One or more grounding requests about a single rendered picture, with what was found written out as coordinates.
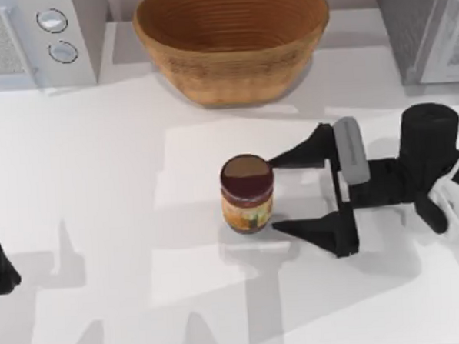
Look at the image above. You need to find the woven wooden basket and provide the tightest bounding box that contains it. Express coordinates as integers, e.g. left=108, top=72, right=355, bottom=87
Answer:
left=131, top=0, right=335, bottom=114

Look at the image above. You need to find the pale cabinet door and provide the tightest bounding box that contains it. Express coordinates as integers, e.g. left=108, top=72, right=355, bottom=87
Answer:
left=414, top=0, right=459, bottom=85

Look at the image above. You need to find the round microwave knob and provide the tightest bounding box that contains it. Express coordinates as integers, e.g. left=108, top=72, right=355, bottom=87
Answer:
left=47, top=38, right=80, bottom=66
left=35, top=7, right=70, bottom=35

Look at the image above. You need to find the pale microwave oven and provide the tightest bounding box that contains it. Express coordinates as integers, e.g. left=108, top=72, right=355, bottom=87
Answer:
left=0, top=0, right=115, bottom=92

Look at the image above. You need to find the brown-lidded jar with orange label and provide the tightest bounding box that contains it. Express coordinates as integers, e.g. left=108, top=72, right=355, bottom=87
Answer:
left=217, top=152, right=278, bottom=239

